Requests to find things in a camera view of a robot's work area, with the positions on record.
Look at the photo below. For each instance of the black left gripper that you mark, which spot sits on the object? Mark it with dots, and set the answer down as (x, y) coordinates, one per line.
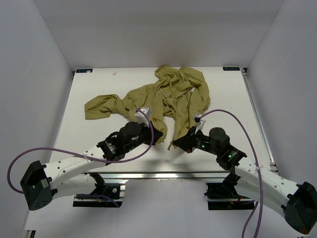
(157, 134)

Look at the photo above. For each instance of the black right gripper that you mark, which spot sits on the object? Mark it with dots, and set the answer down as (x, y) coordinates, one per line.
(187, 142)

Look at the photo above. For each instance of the olive green jacket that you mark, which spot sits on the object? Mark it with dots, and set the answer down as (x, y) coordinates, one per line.
(180, 94)

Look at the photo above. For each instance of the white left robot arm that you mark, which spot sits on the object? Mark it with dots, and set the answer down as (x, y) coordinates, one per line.
(42, 183)

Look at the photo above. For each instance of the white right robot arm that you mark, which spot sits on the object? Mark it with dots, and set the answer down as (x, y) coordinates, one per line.
(296, 203)

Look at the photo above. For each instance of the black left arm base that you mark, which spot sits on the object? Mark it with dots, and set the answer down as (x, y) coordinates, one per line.
(103, 192)

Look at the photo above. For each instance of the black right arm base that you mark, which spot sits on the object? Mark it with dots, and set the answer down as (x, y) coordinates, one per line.
(221, 193)

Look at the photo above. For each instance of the blue label sticker right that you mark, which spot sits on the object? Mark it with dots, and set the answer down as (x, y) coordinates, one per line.
(231, 68)

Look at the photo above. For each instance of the blue label sticker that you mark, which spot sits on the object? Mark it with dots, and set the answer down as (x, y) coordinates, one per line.
(85, 70)
(231, 68)

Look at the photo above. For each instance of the blue label sticker left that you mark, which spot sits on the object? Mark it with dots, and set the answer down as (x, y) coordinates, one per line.
(85, 70)

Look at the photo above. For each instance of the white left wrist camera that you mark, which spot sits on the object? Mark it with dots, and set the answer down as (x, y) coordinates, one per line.
(142, 116)

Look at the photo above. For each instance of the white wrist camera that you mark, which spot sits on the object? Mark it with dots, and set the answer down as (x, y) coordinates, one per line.
(142, 116)
(199, 122)

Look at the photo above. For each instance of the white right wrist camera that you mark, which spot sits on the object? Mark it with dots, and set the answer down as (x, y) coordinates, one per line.
(199, 122)

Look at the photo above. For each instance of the aluminium table edge rail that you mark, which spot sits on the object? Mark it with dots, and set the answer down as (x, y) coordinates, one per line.
(199, 175)

